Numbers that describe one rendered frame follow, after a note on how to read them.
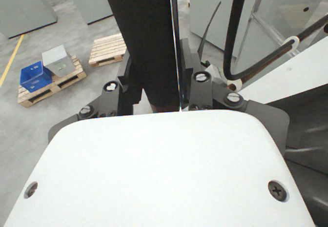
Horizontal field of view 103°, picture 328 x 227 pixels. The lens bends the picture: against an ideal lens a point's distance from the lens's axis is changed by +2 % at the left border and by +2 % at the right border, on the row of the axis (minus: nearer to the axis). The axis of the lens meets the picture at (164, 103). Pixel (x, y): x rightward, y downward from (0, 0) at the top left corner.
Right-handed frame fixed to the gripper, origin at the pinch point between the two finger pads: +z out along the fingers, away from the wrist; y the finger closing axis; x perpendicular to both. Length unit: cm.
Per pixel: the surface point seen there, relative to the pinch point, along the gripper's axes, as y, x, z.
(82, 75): -189, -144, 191
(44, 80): -242, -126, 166
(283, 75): 32.9, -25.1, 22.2
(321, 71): 37.0, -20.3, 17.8
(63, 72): -216, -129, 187
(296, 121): 16.3, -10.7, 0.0
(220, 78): 18.2, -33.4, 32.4
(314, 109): 19.1, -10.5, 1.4
